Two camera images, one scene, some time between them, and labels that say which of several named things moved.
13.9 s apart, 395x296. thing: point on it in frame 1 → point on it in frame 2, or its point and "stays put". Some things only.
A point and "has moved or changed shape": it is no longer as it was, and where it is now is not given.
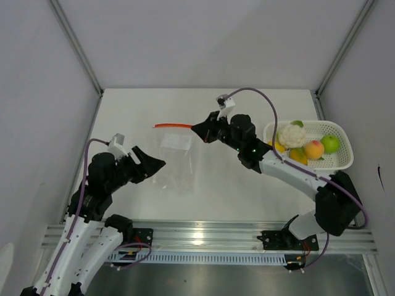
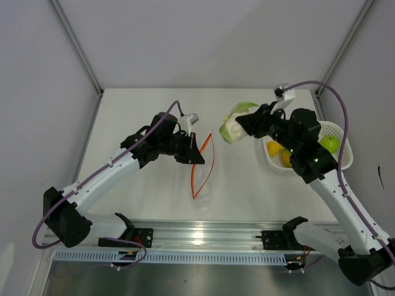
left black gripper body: x=126 y=171 → x=178 y=147
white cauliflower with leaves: x=292 y=136 has moved or changed shape
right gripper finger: x=212 y=119 → x=265 y=110
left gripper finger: x=150 y=166 → x=195 y=156
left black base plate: x=139 y=235 stays put
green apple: x=331 y=142 stays put
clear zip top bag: x=174 y=145 → x=202 y=175
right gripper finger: x=204 y=130 → x=255 y=124
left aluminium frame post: x=78 y=47 stays put
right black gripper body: x=223 y=133 → x=277 y=127
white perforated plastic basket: x=342 y=158 stays put
